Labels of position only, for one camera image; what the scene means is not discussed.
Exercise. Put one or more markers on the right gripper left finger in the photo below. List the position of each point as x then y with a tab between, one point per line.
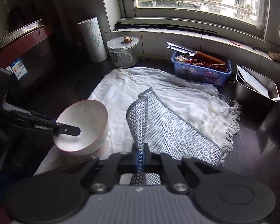
130	161

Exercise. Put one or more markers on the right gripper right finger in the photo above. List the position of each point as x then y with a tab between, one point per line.
152	161

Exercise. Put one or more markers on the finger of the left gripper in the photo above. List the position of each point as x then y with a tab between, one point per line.
65	129

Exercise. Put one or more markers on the white ceramic bowl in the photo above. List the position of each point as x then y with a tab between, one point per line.
92	118

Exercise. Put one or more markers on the silver mesh scrubbing cloth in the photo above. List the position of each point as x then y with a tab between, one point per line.
152	122

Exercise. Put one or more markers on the red kitchen appliance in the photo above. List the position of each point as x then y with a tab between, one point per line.
26	51

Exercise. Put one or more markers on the white fringed cloth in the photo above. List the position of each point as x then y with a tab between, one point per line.
197	103

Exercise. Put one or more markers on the paper towel roll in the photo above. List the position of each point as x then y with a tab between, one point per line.
93	39

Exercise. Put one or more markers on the glass jar with lid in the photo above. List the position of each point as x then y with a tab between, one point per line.
123	55

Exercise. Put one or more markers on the blue plastic basket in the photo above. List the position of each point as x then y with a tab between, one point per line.
199	73

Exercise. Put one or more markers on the ginger piece on lid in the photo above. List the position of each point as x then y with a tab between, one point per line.
127	40

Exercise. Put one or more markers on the steel peeler tool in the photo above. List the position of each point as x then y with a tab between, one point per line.
182	49

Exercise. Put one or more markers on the dried red chilies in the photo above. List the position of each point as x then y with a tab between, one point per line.
209	65

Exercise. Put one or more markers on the stainless steel container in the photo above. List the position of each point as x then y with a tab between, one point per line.
255	93

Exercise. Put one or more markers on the red rubber band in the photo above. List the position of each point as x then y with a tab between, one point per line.
236	43

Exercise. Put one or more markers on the brown item on sill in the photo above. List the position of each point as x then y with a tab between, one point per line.
274	56

